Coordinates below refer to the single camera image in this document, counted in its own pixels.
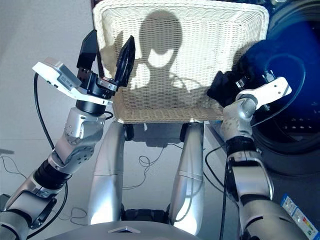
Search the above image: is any pale woven basket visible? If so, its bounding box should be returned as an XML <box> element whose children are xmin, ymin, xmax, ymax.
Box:
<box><xmin>92</xmin><ymin>0</ymin><xmax>270</xmax><ymax>125</ymax></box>

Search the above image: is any black robot waist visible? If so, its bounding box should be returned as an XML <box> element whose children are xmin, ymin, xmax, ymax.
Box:
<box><xmin>121</xmin><ymin>208</ymin><xmax>172</xmax><ymax>223</ymax></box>

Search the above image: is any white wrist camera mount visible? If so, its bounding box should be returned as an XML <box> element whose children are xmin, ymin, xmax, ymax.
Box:
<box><xmin>31</xmin><ymin>56</ymin><xmax>114</xmax><ymax>106</ymax></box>
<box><xmin>236</xmin><ymin>76</ymin><xmax>293</xmax><ymax>112</ymax></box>

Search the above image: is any blue energy label sticker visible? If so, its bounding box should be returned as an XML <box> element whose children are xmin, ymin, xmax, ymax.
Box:
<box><xmin>279</xmin><ymin>192</ymin><xmax>316</xmax><ymax>237</ymax></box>

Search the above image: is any silver robot torso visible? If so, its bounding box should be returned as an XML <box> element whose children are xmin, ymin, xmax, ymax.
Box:
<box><xmin>49</xmin><ymin>219</ymin><xmax>201</xmax><ymax>240</ymax></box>

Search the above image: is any black garment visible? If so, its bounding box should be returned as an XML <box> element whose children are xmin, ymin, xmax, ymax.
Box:
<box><xmin>206</xmin><ymin>41</ymin><xmax>273</xmax><ymax>108</ymax></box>

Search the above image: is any silver robot leg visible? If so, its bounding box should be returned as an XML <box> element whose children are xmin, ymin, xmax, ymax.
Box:
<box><xmin>87</xmin><ymin>119</ymin><xmax>125</xmax><ymax>226</ymax></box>
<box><xmin>169</xmin><ymin>121</ymin><xmax>206</xmax><ymax>236</ymax></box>

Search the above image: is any grey washing machine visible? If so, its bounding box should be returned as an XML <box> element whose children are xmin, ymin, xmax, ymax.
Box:
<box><xmin>203</xmin><ymin>0</ymin><xmax>320</xmax><ymax>240</ymax></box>

